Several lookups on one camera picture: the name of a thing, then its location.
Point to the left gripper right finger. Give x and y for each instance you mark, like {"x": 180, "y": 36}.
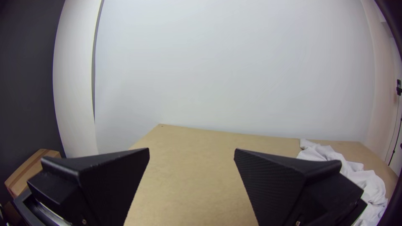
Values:
{"x": 282, "y": 188}

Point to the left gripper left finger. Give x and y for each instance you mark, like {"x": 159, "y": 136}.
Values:
{"x": 103, "y": 182}

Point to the white t-shirt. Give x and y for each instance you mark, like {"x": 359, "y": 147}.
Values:
{"x": 367, "y": 182}

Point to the large brown cardboard box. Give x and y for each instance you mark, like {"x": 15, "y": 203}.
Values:
{"x": 25, "y": 175}

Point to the black wall plug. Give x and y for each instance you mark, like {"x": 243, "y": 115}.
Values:
{"x": 399, "y": 87}

